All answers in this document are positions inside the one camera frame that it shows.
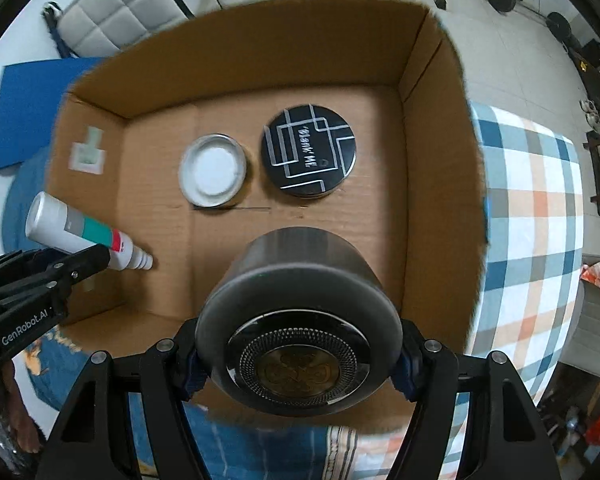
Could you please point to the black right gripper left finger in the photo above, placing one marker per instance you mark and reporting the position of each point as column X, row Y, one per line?
column 93, row 436

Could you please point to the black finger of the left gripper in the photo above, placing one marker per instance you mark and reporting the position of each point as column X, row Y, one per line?
column 75, row 267

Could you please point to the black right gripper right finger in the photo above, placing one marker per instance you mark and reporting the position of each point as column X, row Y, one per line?
column 504, row 437

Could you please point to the white spray bottle teal label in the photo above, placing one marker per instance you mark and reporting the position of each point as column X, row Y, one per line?
column 54, row 224

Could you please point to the person's left hand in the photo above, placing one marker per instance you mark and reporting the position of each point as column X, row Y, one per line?
column 21, row 424

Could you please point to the grey chair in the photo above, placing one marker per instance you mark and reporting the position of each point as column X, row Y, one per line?
column 582, row 347

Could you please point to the blue foam mat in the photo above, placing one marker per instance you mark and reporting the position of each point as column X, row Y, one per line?
column 30, row 96

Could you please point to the silver tin white lid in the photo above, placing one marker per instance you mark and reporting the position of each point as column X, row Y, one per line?
column 212, row 171

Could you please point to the plaid checkered blanket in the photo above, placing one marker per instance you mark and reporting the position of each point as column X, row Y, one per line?
column 534, row 229

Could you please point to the black round tin white lines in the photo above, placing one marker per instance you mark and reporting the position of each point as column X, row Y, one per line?
column 307, row 151

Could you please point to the left white quilted chair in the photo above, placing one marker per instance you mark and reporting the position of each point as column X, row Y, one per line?
column 99, row 28

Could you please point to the cardboard box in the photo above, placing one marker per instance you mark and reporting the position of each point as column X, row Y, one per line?
column 345, row 115

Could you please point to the floor barbell black plates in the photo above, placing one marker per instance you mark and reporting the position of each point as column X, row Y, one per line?
column 557, row 24

